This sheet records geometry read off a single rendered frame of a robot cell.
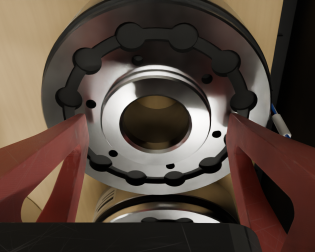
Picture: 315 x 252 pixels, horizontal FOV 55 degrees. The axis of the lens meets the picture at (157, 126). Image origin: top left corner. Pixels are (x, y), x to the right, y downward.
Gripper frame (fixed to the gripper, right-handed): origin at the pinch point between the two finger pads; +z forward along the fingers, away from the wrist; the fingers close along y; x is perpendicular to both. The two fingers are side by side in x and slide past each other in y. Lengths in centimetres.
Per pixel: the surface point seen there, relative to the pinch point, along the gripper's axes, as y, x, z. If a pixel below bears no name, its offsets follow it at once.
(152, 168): 0.3, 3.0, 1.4
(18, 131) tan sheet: 8.3, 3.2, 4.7
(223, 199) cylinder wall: -4.2, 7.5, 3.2
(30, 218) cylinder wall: 8.8, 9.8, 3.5
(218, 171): -3.1, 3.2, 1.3
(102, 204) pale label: 3.6, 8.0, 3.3
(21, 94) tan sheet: 7.4, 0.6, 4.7
